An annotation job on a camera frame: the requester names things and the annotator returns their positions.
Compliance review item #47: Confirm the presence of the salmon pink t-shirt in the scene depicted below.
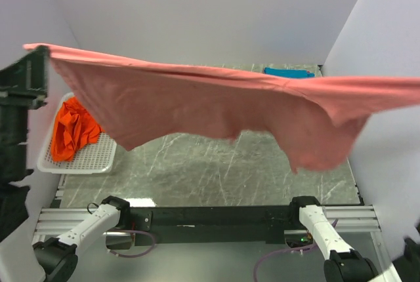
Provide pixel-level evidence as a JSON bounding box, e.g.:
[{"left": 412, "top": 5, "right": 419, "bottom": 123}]
[{"left": 22, "top": 43, "right": 420, "bottom": 174}]

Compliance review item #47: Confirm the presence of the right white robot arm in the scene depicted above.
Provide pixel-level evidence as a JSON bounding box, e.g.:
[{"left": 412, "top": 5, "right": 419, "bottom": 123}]
[{"left": 288, "top": 196, "right": 419, "bottom": 282}]

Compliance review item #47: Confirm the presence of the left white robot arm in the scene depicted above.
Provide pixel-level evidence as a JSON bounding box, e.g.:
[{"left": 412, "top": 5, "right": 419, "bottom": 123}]
[{"left": 1, "top": 46, "right": 131, "bottom": 281}]

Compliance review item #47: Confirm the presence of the orange t-shirt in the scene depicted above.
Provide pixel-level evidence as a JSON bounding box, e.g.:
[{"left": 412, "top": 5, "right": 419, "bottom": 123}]
[{"left": 51, "top": 96, "right": 103, "bottom": 161}]

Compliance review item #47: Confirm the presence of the white plastic basket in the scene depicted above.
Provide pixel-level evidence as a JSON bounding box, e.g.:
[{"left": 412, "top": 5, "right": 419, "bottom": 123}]
[{"left": 37, "top": 93, "right": 116, "bottom": 174}]

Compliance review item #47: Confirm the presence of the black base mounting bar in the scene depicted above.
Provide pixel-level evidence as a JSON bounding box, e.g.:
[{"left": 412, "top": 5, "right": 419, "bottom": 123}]
[{"left": 117, "top": 205, "right": 304, "bottom": 244}]

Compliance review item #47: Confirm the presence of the folded blue t-shirt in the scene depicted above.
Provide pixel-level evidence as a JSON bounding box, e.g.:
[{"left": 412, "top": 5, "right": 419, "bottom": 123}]
[{"left": 263, "top": 67, "right": 315, "bottom": 79}]

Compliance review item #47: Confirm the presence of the aluminium frame rail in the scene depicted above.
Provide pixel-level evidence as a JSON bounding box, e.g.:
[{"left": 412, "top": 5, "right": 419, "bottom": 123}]
[{"left": 34, "top": 206, "right": 381, "bottom": 237}]

